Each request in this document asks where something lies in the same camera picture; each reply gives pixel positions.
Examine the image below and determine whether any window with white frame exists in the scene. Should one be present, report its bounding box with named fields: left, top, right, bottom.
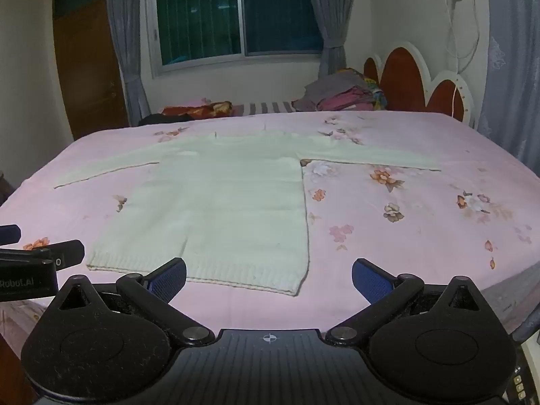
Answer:
left=145, top=0, right=325, bottom=77

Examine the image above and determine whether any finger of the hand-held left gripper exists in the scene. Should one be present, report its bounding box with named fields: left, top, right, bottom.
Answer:
left=0, top=239, right=86, bottom=271
left=0, top=224, right=22, bottom=246

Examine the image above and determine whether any grey striped mattress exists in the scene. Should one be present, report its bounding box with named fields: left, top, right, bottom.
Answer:
left=230, top=101, right=296, bottom=114

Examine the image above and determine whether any bed with pink floral sheet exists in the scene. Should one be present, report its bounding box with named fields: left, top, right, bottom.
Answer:
left=0, top=110, right=540, bottom=347

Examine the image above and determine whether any white knitted sweater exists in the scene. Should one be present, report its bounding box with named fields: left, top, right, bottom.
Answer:
left=53, top=131, right=443, bottom=297

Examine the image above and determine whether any brown wooden door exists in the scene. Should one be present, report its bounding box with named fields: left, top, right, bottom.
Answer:
left=52, top=0, right=129, bottom=141

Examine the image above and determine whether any grey-blue curtain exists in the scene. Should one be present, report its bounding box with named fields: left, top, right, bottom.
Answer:
left=304, top=0, right=359, bottom=79
left=103, top=0, right=150, bottom=126

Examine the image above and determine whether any red and white headboard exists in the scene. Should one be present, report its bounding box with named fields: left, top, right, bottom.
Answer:
left=363, top=41, right=475, bottom=126

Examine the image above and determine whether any white device with buttons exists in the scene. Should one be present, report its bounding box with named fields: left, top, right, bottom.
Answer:
left=512, top=340, right=540, bottom=405

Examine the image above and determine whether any black cloth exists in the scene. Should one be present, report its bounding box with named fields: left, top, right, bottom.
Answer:
left=138, top=112, right=190, bottom=127

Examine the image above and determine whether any white cable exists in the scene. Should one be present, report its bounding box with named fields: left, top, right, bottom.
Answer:
left=442, top=0, right=482, bottom=119

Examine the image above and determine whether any pile of colourful clothes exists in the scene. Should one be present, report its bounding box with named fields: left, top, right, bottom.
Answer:
left=292, top=67, right=389, bottom=112

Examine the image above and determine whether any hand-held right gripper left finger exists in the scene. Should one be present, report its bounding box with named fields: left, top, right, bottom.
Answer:
left=51, top=257, right=217, bottom=349

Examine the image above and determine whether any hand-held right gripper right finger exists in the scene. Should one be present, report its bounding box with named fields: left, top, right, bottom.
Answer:
left=326, top=258, right=490, bottom=347

